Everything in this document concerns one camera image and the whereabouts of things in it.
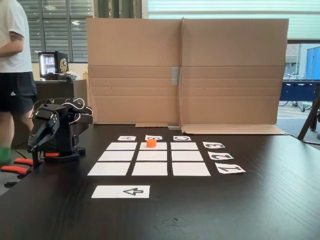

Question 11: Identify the white paper grid square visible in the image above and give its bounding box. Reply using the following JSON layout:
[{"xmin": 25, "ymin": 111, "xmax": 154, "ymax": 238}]
[
  {"xmin": 87, "ymin": 162, "xmax": 131, "ymax": 177},
  {"xmin": 172, "ymin": 162, "xmax": 211, "ymax": 177},
  {"xmin": 131, "ymin": 162, "xmax": 168, "ymax": 177},
  {"xmin": 106, "ymin": 142, "xmax": 138, "ymax": 151},
  {"xmin": 136, "ymin": 150, "xmax": 168, "ymax": 162},
  {"xmin": 170, "ymin": 142, "xmax": 200, "ymax": 151},
  {"xmin": 171, "ymin": 150, "xmax": 204, "ymax": 162},
  {"xmin": 97, "ymin": 150, "xmax": 135, "ymax": 162},
  {"xmin": 139, "ymin": 142, "xmax": 168, "ymax": 151}
]

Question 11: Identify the black bar clamp orange knob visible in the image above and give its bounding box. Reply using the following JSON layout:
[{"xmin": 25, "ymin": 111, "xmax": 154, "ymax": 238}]
[{"xmin": 31, "ymin": 147, "xmax": 61, "ymax": 170}]

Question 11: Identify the dark brown counter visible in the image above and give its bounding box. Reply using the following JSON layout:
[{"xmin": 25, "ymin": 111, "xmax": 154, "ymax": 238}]
[{"xmin": 11, "ymin": 79, "xmax": 88, "ymax": 150}]

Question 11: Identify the black mini fridge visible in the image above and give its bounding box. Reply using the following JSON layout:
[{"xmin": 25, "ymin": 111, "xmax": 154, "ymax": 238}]
[{"xmin": 37, "ymin": 51, "xmax": 69, "ymax": 81}]

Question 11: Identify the person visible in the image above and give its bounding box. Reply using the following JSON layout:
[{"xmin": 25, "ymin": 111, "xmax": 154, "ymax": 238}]
[{"xmin": 0, "ymin": 0, "xmax": 38, "ymax": 167}]

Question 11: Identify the white arrow paper sheet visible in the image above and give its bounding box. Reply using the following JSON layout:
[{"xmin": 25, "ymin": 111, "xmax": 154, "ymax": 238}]
[{"xmin": 91, "ymin": 185, "xmax": 151, "ymax": 199}]

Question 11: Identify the large brown cardboard screen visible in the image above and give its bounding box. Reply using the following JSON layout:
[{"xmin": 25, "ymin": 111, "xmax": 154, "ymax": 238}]
[{"xmin": 86, "ymin": 16, "xmax": 290, "ymax": 136}]

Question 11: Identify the grey tape strip on cardboard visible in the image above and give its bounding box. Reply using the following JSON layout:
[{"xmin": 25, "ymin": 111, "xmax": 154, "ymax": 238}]
[{"xmin": 171, "ymin": 66, "xmax": 181, "ymax": 86}]

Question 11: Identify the paper sheet number 3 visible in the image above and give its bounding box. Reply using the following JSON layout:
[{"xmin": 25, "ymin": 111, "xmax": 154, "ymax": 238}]
[{"xmin": 202, "ymin": 141, "xmax": 226, "ymax": 150}]

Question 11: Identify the paper sheet number 2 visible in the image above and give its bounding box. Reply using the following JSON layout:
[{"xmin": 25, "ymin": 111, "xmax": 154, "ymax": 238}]
[{"xmin": 207, "ymin": 151, "xmax": 235, "ymax": 161}]

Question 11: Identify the paper sheet number 1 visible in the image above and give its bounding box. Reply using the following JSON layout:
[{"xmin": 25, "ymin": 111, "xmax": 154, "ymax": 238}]
[{"xmin": 214, "ymin": 164, "xmax": 246, "ymax": 174}]

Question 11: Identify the dark stand leg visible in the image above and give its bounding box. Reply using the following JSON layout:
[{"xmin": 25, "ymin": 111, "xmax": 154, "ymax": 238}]
[{"xmin": 297, "ymin": 87, "xmax": 320, "ymax": 141}]

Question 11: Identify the blue container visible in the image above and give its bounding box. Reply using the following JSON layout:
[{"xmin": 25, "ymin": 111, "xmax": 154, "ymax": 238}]
[{"xmin": 306, "ymin": 46, "xmax": 320, "ymax": 81}]

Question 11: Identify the white pink servo cable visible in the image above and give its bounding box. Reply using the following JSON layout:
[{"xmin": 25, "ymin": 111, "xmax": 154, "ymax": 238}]
[{"xmin": 62, "ymin": 97, "xmax": 94, "ymax": 118}]

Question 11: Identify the orange-handled spring clamp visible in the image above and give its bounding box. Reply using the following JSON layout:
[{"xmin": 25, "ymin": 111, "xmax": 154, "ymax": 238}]
[{"xmin": 0, "ymin": 157, "xmax": 35, "ymax": 179}]

